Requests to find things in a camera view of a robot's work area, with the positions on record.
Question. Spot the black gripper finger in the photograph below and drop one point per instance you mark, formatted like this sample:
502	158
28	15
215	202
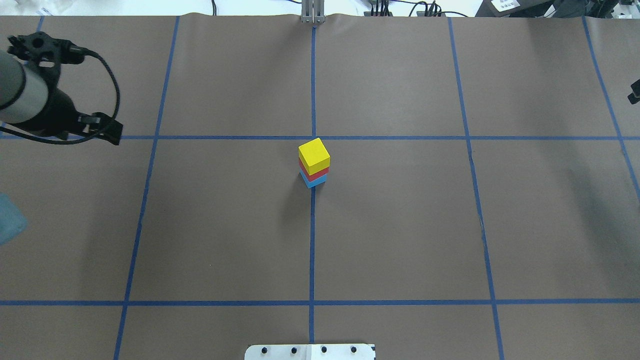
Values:
634	95
94	119
106	130

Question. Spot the red cube block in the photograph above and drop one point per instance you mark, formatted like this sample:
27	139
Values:
314	174

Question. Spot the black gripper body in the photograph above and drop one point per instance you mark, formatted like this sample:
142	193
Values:
58	116

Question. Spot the blue cube block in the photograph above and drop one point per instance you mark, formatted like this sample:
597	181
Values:
312	182

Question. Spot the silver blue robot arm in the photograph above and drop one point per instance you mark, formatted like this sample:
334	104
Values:
34	109

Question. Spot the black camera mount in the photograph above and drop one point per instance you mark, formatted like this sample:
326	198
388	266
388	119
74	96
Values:
40	47

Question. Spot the yellow cube block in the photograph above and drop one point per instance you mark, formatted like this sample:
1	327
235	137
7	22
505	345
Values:
314	154

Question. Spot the aluminium frame post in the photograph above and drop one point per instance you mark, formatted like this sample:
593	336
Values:
312	12

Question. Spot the black cardboard box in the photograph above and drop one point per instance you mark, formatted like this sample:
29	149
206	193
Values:
533	8

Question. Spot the white camera mast with base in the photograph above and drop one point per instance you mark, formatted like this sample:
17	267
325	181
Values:
327	351

